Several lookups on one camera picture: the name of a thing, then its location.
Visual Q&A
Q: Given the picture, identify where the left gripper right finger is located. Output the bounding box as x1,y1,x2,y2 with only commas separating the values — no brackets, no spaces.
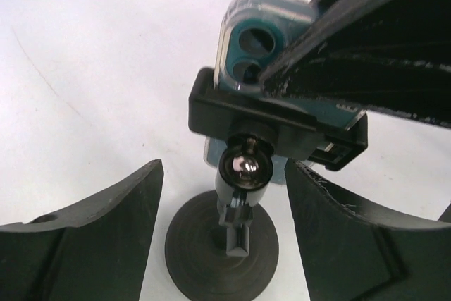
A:
285,160,450,300

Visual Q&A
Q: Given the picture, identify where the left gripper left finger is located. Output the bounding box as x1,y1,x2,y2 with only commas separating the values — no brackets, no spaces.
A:
1,160,163,300

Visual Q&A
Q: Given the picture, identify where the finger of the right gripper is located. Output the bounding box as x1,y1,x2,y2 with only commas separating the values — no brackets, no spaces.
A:
262,0,450,127

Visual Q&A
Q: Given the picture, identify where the white phone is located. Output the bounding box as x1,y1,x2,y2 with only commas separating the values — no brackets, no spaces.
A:
189,0,368,190

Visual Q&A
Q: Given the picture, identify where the black round-base phone mount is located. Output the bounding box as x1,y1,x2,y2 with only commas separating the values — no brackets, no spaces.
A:
165,68,368,300

